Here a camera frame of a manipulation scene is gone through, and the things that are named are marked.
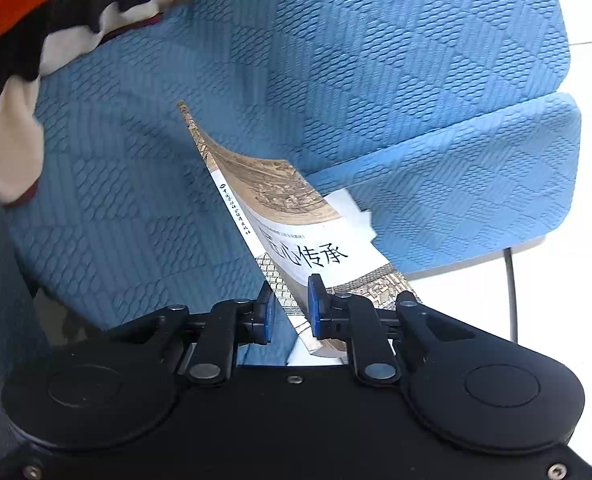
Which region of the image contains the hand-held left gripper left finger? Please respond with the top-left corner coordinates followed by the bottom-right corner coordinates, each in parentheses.
top-left (106, 282), bottom-right (277, 387)

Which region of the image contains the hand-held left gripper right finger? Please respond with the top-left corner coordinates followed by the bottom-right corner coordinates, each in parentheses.
top-left (307, 273), bottom-right (478, 386)

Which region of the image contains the brown painting cover book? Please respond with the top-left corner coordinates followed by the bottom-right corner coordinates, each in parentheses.
top-left (177, 101), bottom-right (424, 367)

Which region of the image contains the blue textured sofa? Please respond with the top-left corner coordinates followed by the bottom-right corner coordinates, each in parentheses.
top-left (6, 0), bottom-right (583, 367)

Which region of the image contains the red black striped blanket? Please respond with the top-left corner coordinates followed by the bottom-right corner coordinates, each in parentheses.
top-left (0, 0), bottom-right (241, 209)

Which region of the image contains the thick dark cable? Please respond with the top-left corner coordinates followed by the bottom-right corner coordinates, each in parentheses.
top-left (502, 246), bottom-right (523, 345)

